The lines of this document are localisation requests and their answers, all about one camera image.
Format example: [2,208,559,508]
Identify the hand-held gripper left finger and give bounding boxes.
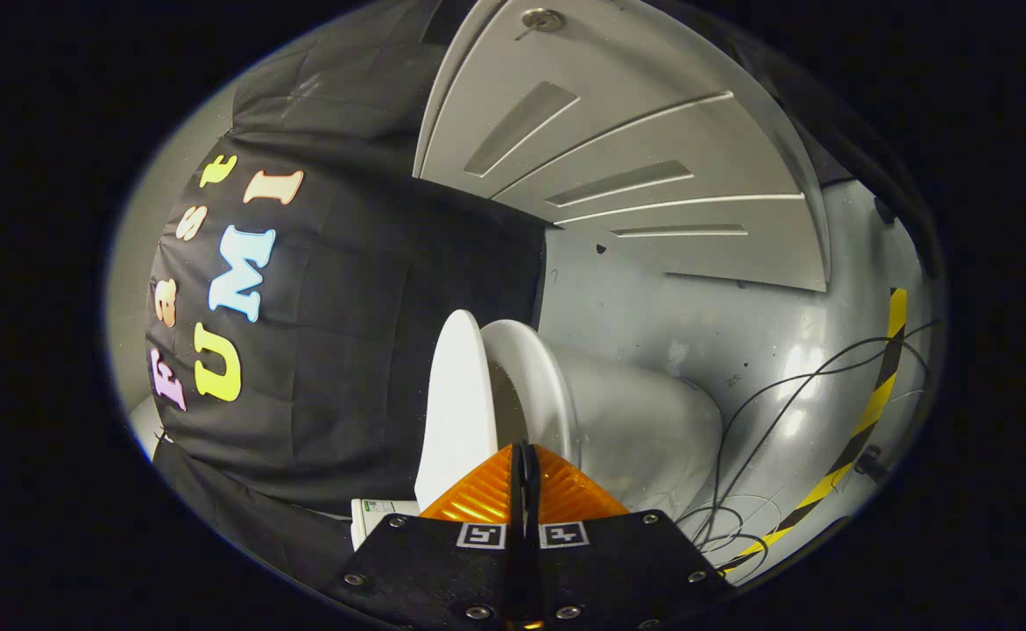
[327,443,528,631]

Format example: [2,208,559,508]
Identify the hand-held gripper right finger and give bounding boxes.
[523,443,739,631]

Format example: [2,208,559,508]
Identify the white toilet tank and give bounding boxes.
[350,498,421,551]

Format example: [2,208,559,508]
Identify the white toilet bowl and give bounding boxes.
[482,318,724,520]

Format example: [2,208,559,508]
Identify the black backdrop cloth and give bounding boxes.
[143,0,947,606]

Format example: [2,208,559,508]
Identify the yellow black hazard tape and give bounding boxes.
[723,287,908,571]

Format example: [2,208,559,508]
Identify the silver door knob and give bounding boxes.
[520,7,566,36]

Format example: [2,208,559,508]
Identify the black cables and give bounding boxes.
[679,320,943,571]

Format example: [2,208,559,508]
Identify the black cable plug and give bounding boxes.
[853,445,890,483]

